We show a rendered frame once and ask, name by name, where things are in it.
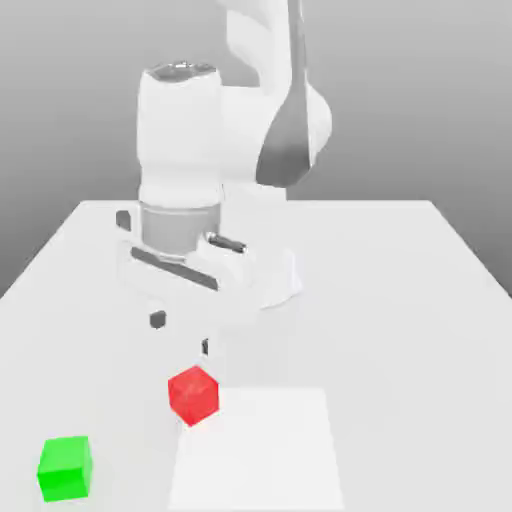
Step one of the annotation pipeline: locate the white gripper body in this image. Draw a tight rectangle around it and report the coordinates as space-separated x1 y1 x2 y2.
115 238 255 326

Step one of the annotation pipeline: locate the small red cube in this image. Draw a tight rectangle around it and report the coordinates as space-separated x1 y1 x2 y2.
167 364 221 428

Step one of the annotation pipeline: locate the small green cube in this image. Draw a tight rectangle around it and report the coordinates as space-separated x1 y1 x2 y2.
36 435 94 504

